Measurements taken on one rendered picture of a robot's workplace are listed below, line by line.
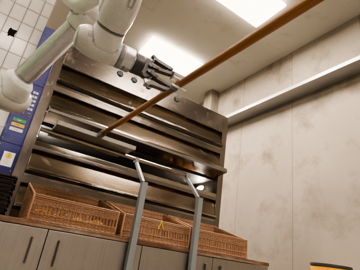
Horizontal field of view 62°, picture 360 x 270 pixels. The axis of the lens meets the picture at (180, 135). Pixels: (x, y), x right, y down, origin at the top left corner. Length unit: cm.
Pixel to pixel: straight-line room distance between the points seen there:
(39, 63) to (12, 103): 25
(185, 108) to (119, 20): 225
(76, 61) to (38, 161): 94
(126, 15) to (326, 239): 393
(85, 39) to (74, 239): 125
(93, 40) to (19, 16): 194
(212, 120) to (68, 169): 166
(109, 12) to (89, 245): 139
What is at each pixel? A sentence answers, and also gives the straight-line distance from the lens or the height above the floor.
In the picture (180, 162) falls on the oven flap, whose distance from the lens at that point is 293.
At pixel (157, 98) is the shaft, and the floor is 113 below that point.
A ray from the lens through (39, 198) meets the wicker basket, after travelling 197.
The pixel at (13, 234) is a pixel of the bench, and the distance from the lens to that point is 190.
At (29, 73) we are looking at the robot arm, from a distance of 170.
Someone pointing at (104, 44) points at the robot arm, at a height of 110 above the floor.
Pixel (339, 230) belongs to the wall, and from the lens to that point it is 438.
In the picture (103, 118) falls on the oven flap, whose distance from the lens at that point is 273.
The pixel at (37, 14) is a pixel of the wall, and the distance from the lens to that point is 301.
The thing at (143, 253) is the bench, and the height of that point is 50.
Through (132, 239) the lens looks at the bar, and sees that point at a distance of 202.
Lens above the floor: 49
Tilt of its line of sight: 23 degrees up
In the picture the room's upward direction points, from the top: 9 degrees clockwise
